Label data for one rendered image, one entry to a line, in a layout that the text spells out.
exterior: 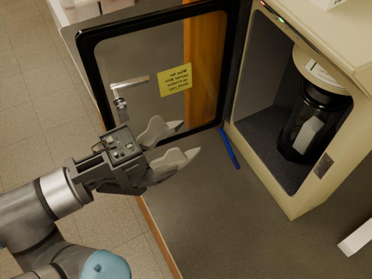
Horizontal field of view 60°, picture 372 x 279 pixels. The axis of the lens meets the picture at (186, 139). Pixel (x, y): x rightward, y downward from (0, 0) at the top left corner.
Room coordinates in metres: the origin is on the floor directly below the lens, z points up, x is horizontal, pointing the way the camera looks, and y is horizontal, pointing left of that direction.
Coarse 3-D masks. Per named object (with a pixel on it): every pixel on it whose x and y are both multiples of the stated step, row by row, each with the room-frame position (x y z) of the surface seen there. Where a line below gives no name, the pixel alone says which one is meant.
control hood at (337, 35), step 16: (272, 0) 0.34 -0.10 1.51; (288, 0) 0.33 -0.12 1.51; (304, 0) 0.33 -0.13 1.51; (352, 0) 0.33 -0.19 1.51; (368, 0) 0.33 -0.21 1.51; (288, 16) 0.31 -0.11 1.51; (304, 16) 0.31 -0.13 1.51; (320, 16) 0.31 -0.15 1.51; (336, 16) 0.31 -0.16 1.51; (352, 16) 0.31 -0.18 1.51; (368, 16) 0.31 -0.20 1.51; (304, 32) 0.29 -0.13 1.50; (320, 32) 0.28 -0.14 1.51; (336, 32) 0.28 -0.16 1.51; (352, 32) 0.28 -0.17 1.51; (368, 32) 0.28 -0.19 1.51; (320, 48) 0.27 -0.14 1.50; (336, 48) 0.25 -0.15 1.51; (352, 48) 0.25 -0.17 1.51; (368, 48) 0.25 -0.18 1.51; (336, 64) 0.24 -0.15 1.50; (352, 64) 0.23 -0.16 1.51; (368, 64) 0.23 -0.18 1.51; (352, 80) 0.24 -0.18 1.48; (368, 80) 0.24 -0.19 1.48; (368, 96) 0.26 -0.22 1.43
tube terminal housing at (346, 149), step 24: (240, 72) 0.53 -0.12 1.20; (336, 72) 0.35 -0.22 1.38; (360, 96) 0.30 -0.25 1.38; (360, 120) 0.29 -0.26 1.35; (240, 144) 0.48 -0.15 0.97; (336, 144) 0.29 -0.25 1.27; (360, 144) 0.30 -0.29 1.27; (264, 168) 0.39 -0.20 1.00; (336, 168) 0.29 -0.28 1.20; (312, 192) 0.28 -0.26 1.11; (288, 216) 0.29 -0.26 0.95
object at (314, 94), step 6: (306, 84) 0.45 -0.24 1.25; (312, 84) 0.44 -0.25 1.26; (306, 90) 0.44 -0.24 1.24; (312, 90) 0.43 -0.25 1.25; (318, 90) 0.43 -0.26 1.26; (324, 90) 0.43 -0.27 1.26; (312, 96) 0.42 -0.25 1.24; (318, 96) 0.42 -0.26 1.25; (324, 96) 0.41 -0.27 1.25; (330, 96) 0.41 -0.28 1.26; (336, 96) 0.41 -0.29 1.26; (342, 96) 0.41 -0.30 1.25; (348, 96) 0.42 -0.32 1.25; (324, 102) 0.41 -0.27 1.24; (330, 102) 0.41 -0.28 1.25; (336, 102) 0.41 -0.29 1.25; (342, 102) 0.41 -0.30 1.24
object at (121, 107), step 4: (120, 100) 0.44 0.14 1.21; (116, 104) 0.44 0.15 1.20; (120, 104) 0.43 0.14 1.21; (124, 104) 0.43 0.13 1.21; (116, 108) 0.42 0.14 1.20; (120, 108) 0.42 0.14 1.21; (124, 108) 0.43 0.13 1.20; (120, 112) 0.43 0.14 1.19; (124, 112) 0.43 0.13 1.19; (120, 116) 0.42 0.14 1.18; (124, 116) 0.43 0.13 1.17; (128, 116) 0.43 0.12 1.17; (120, 120) 0.42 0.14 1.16; (124, 120) 0.43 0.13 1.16; (128, 120) 0.43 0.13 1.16
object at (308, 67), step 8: (296, 48) 0.47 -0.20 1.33; (296, 56) 0.45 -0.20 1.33; (304, 56) 0.43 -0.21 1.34; (296, 64) 0.43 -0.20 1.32; (304, 64) 0.42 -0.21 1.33; (312, 64) 0.41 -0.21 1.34; (304, 72) 0.41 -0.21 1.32; (312, 72) 0.40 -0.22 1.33; (320, 72) 0.39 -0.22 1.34; (312, 80) 0.39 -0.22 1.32; (320, 80) 0.39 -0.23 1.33; (328, 80) 0.38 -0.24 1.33; (328, 88) 0.37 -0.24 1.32; (336, 88) 0.37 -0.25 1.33
